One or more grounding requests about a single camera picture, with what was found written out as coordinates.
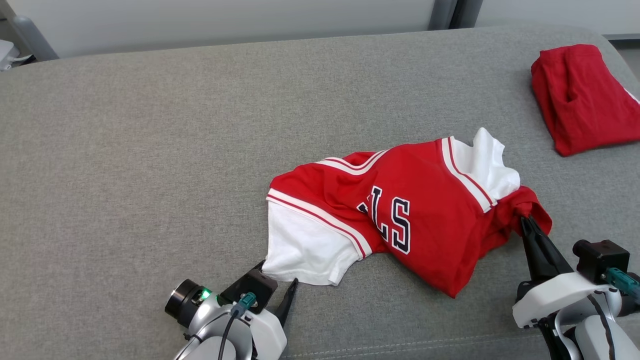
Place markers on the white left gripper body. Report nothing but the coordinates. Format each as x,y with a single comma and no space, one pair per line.
265,332

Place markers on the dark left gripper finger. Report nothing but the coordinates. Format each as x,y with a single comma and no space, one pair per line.
288,302
259,266

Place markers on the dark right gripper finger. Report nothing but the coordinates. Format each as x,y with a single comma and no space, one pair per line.
552,260
536,260

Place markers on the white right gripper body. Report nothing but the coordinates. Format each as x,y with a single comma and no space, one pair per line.
555,297

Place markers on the red and white jersey shirt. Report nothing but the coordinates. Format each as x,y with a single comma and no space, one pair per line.
425,200

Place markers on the red shorts with white stripe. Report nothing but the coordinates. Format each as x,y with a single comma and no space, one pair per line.
585,100

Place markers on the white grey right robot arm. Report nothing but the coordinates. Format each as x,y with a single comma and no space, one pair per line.
595,335

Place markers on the white power strip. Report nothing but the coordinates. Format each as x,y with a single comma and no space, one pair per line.
7,52

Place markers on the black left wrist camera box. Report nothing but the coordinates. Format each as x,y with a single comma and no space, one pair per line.
250,285

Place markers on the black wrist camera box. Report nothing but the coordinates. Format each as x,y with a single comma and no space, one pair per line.
250,285
600,257

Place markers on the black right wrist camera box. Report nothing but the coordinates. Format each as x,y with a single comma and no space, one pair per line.
600,257

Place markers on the grey partition post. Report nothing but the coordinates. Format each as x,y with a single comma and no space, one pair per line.
455,14

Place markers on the grey slanted frame leg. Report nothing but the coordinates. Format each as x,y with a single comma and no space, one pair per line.
30,35

